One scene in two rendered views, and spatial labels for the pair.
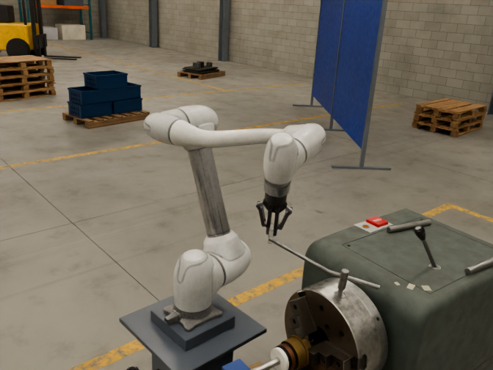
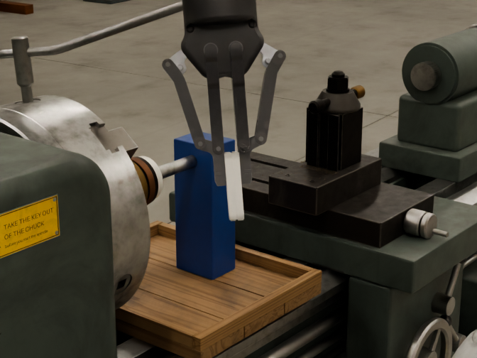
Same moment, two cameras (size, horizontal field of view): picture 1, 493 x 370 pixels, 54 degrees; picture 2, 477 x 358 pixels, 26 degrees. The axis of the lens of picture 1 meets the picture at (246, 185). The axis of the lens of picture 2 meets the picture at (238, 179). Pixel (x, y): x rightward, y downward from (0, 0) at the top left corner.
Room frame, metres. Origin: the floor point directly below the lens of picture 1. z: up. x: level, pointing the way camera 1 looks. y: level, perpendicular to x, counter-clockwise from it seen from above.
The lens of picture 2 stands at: (2.54, -0.34, 1.58)
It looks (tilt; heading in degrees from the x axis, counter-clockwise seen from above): 19 degrees down; 166
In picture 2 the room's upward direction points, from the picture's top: straight up
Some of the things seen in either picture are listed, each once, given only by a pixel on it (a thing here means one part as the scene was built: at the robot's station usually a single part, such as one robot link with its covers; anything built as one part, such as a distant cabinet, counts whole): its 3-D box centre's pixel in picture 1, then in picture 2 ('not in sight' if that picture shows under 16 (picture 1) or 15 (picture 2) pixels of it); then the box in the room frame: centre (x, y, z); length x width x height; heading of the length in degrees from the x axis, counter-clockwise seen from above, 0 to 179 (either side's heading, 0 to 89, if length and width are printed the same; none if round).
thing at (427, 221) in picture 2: not in sight; (426, 225); (1.05, 0.36, 0.95); 0.07 x 0.04 x 0.04; 37
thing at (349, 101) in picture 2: not in sight; (337, 99); (0.90, 0.25, 1.13); 0.08 x 0.08 x 0.03
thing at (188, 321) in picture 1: (188, 309); not in sight; (1.65, 0.21, 0.83); 0.22 x 0.18 x 0.06; 133
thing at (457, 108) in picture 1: (449, 116); not in sight; (8.89, -3.71, 0.22); 1.25 x 0.86 x 0.44; 135
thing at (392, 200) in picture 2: not in sight; (304, 193); (0.85, 0.21, 0.95); 0.43 x 0.18 x 0.04; 37
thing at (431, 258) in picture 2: not in sight; (328, 215); (0.84, 0.26, 0.89); 0.53 x 0.30 x 0.06; 37
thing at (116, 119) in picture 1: (106, 96); not in sight; (8.09, 2.46, 0.39); 1.20 x 0.80 x 0.79; 140
